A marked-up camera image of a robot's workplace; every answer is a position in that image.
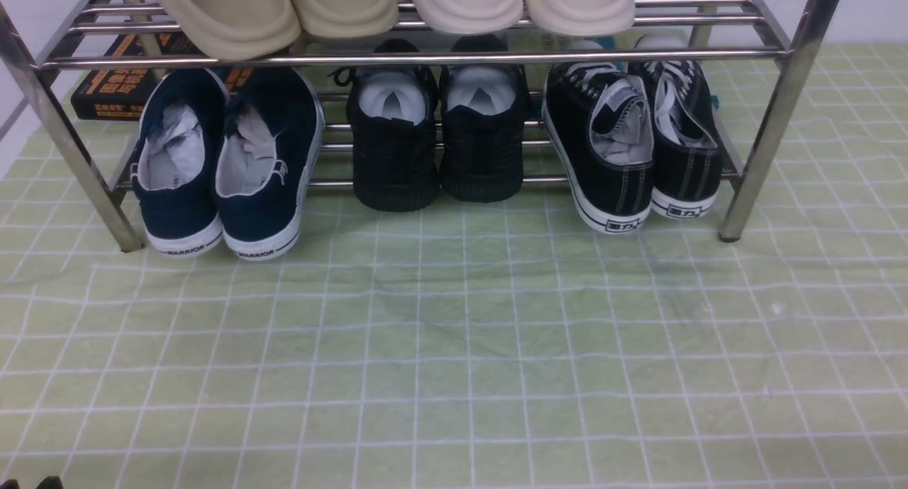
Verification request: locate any black canvas sneaker right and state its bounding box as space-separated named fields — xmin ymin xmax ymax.
xmin=627 ymin=60 xmax=724 ymax=220

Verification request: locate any beige slipper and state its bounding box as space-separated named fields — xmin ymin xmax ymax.
xmin=291 ymin=0 xmax=399 ymax=39
xmin=157 ymin=0 xmax=302 ymax=61

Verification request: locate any black canvas sneaker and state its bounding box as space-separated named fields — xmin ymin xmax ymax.
xmin=541 ymin=61 xmax=655 ymax=234
xmin=627 ymin=60 xmax=724 ymax=220

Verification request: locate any green checkered table cloth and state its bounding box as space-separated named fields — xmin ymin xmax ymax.
xmin=1 ymin=45 xmax=907 ymax=488

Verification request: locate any black knit shoe right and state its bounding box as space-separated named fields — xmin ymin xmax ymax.
xmin=438 ymin=62 xmax=531 ymax=202

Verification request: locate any cream slipper far right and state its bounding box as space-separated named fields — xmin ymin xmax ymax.
xmin=524 ymin=0 xmax=635 ymax=37

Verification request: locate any black orange book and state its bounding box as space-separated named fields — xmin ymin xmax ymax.
xmin=70 ymin=33 xmax=254 ymax=121

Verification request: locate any stainless steel shoe rack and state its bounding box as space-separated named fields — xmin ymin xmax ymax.
xmin=2 ymin=0 xmax=840 ymax=253

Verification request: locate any black canvas sneaker left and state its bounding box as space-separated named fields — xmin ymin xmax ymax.
xmin=541 ymin=61 xmax=655 ymax=234

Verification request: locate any black knit shoe left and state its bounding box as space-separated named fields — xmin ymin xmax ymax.
xmin=332 ymin=65 xmax=440 ymax=213

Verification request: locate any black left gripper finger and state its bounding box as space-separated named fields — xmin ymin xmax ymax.
xmin=37 ymin=476 xmax=64 ymax=489

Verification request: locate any navy slip-on shoe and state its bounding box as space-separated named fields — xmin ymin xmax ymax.
xmin=130 ymin=68 xmax=230 ymax=258
xmin=214 ymin=67 xmax=325 ymax=260

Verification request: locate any black knit shoe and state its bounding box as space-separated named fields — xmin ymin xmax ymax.
xmin=438 ymin=62 xmax=531 ymax=202
xmin=332 ymin=65 xmax=440 ymax=213

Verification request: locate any cream slipper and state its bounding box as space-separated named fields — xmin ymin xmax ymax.
xmin=411 ymin=0 xmax=524 ymax=34
xmin=524 ymin=0 xmax=635 ymax=37

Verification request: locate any beige slipper far left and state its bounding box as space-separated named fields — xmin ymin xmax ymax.
xmin=157 ymin=0 xmax=302 ymax=61

